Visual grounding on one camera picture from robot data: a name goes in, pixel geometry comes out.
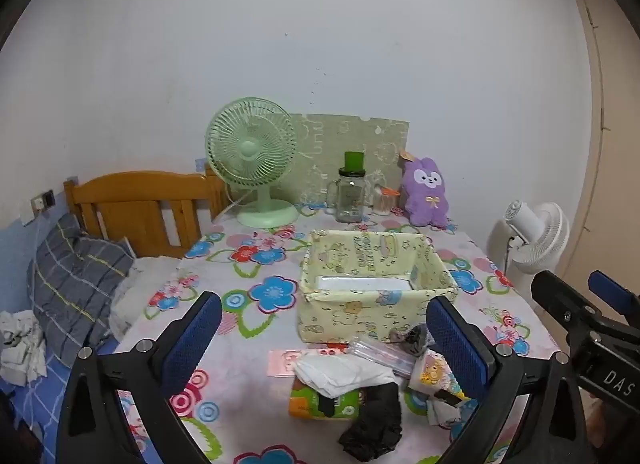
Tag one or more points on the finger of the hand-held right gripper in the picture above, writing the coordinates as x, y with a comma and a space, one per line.
560, 296
607, 289

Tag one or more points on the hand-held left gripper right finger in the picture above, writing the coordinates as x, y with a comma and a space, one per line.
457, 349

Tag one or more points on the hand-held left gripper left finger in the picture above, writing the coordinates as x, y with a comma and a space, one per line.
192, 344

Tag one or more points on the yellow cartoon packet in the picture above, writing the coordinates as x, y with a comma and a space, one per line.
430, 374

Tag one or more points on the small white cloth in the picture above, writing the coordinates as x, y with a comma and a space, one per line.
442, 414

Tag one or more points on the clear plastic bag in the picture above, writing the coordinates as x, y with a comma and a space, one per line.
385, 356

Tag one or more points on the pink tissue pack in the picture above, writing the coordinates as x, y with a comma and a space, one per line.
282, 361

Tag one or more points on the black cloth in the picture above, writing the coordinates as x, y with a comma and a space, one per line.
375, 424

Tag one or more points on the yellow cartoon fabric basket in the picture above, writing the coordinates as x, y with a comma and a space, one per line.
350, 314

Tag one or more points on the green orange tissue pack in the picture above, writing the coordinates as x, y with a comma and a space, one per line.
302, 406

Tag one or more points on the white floor fan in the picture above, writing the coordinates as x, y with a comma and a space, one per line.
540, 239

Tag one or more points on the floral tablecloth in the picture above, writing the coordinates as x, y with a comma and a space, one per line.
240, 384

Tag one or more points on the white flat pad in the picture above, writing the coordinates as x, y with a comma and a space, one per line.
365, 283

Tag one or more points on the grey plaid pillow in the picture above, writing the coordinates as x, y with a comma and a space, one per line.
75, 284

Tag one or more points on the beige wooden door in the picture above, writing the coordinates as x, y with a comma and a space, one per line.
615, 143

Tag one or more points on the purple plush bunny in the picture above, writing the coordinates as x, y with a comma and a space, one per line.
425, 204

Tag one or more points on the wooden bed headboard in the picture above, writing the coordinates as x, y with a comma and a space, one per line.
130, 194

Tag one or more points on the cotton swab jar orange lid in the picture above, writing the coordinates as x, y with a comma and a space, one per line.
384, 204

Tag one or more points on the blue checked bedsheet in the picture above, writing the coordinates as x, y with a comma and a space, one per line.
40, 409

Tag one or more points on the crumpled white cloth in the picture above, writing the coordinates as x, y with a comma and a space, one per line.
20, 349

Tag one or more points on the glass jar mug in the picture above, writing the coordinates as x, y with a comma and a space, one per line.
350, 204

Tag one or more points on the green desk fan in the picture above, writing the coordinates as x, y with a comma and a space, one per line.
247, 148

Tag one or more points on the green plastic cup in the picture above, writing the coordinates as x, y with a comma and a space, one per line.
354, 161

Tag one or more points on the green cartoon print board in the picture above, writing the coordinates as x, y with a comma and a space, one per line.
345, 133

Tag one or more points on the wall socket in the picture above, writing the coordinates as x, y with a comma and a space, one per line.
42, 200

